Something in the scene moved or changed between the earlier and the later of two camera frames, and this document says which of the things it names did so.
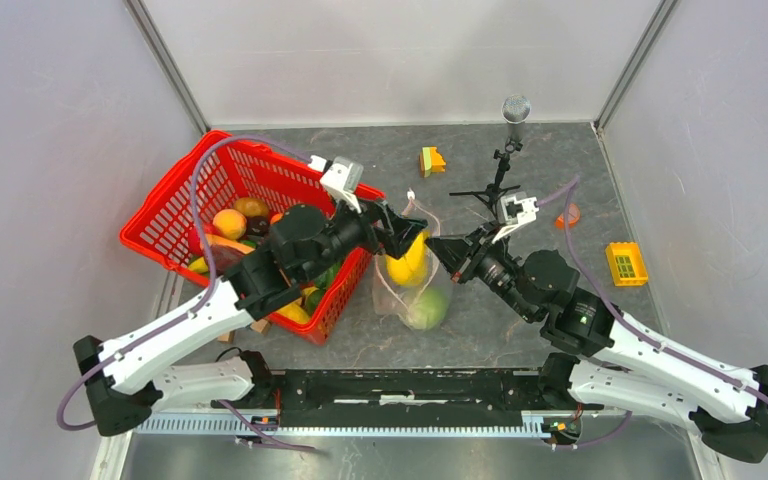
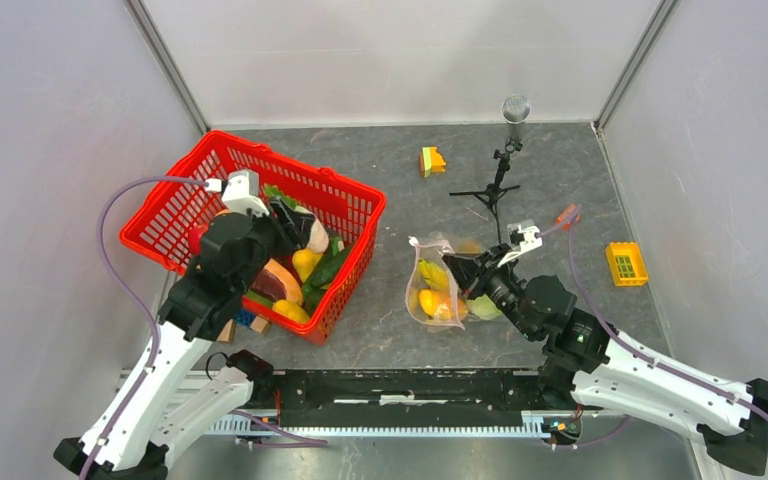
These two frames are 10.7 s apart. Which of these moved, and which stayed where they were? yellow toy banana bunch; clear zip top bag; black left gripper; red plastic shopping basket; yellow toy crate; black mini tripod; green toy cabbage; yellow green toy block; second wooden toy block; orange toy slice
Moved: black left gripper; yellow toy banana bunch; green toy cabbage; clear zip top bag
Stayed: black mini tripod; second wooden toy block; yellow toy crate; red plastic shopping basket; yellow green toy block; orange toy slice
